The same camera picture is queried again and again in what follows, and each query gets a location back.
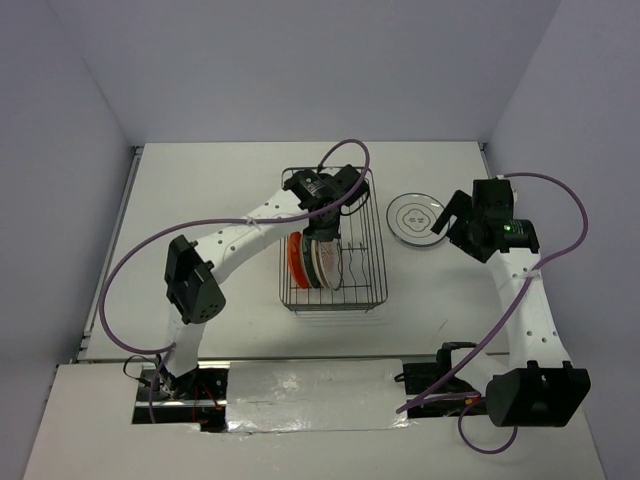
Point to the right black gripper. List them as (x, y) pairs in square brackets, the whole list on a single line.
[(460, 206)]

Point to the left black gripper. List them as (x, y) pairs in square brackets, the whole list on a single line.
[(327, 234)]

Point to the white plate orange sunburst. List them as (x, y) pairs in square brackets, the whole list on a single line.
[(327, 260)]

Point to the white plate green rim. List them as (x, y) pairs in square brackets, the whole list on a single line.
[(410, 218)]

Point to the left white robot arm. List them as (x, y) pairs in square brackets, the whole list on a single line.
[(196, 269)]

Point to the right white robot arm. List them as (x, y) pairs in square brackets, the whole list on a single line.
[(520, 368)]

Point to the green patterned plate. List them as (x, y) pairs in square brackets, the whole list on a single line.
[(307, 262)]

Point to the silver foil sheet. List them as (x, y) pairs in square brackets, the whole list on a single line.
[(314, 396)]

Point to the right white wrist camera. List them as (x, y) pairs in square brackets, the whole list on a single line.
[(507, 193)]

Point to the wire dish rack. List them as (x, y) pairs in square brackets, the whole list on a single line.
[(362, 264)]

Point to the black metal base rail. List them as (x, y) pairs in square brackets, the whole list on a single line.
[(205, 407)]

